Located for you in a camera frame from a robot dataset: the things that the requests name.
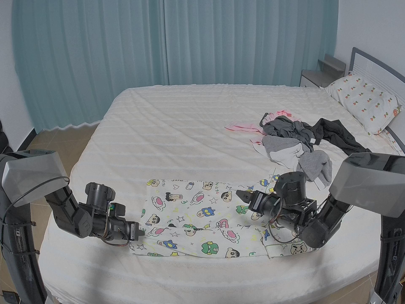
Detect white printed pyjama top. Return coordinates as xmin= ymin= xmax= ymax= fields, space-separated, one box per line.
xmin=129 ymin=171 xmax=318 ymax=259

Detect black garment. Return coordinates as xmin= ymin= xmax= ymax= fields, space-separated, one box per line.
xmin=312 ymin=118 xmax=372 ymax=154

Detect pink garment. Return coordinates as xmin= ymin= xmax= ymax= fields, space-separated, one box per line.
xmin=225 ymin=108 xmax=301 ymax=135

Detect grey bedside table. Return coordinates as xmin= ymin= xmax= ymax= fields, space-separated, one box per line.
xmin=301 ymin=54 xmax=346 ymax=88

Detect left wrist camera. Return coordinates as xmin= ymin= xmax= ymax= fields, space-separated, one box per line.
xmin=108 ymin=202 xmax=126 ymax=219

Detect white printed pillow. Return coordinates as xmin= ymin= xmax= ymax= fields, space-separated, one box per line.
xmin=325 ymin=72 xmax=402 ymax=135

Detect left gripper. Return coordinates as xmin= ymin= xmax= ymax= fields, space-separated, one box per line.
xmin=101 ymin=217 xmax=140 ymax=243

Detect grey and white garment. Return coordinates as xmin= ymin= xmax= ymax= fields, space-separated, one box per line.
xmin=251 ymin=135 xmax=334 ymax=191

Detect dark chest of drawers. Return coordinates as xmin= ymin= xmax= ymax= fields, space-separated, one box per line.
xmin=0 ymin=119 xmax=10 ymax=154

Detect blue-green curtain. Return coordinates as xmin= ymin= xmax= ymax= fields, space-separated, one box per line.
xmin=163 ymin=0 xmax=339 ymax=88
xmin=12 ymin=0 xmax=170 ymax=132

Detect dark grey garment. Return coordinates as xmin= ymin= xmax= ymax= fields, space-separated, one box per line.
xmin=260 ymin=113 xmax=317 ymax=153

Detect bed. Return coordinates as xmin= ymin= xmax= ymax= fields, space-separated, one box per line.
xmin=41 ymin=47 xmax=405 ymax=301

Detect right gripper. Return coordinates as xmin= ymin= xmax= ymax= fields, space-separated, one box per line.
xmin=236 ymin=189 xmax=279 ymax=216

